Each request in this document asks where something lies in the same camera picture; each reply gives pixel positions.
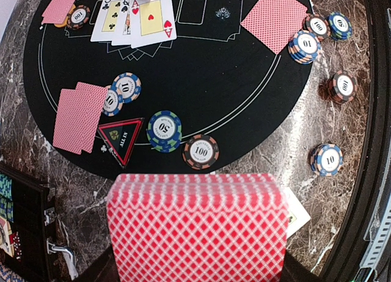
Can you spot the red dice in case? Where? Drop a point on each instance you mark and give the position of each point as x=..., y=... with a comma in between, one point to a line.
x=15, y=244

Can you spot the orange 100 chip stack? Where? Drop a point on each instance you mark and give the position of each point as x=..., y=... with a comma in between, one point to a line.
x=342, y=87

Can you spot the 100 chips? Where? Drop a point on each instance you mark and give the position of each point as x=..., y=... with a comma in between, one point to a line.
x=78, y=17
x=200, y=152
x=317, y=25

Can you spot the face-up spade card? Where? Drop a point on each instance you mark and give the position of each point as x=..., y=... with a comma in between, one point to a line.
x=297, y=215

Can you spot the green chip row right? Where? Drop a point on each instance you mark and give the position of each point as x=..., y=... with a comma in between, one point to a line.
x=6, y=186

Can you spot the red triangular all-in marker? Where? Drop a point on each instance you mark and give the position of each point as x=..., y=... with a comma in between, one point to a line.
x=120, y=138

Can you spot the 10 chips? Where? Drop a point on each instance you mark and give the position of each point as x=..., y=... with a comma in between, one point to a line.
x=125, y=89
x=304, y=47

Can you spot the round black poker mat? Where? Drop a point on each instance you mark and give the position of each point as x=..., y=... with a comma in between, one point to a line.
x=216, y=76

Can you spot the white cable duct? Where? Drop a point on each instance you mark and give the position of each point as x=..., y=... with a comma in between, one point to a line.
x=378, y=241

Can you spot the face-up queen card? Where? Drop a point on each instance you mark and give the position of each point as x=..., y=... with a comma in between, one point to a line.
x=122, y=34

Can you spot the face-up community card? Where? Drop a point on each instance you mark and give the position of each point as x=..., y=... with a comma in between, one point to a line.
x=105, y=24

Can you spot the red-backed playing card deck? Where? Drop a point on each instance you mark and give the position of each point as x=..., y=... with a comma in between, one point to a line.
x=224, y=227

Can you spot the card dealt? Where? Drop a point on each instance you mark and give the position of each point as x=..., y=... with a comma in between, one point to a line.
x=92, y=101
x=56, y=12

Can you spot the orange big blind button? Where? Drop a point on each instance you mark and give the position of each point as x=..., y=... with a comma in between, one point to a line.
x=64, y=23

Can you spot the green chip row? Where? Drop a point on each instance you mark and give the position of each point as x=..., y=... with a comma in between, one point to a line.
x=6, y=209
x=6, y=186

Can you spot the green-blue 50 chip stack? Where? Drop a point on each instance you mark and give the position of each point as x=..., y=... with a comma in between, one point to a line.
x=340, y=25

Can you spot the face-up ace of hearts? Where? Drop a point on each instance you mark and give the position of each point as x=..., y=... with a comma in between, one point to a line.
x=152, y=21

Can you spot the green chip row left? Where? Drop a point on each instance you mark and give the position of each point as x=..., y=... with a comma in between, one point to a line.
x=6, y=209

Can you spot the blue chip stack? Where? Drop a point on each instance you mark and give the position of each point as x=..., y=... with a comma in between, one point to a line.
x=326, y=159

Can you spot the black poker chip case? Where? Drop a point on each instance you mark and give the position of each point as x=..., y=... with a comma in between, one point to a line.
x=35, y=221

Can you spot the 50 chips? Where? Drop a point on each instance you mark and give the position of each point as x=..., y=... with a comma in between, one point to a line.
x=164, y=131

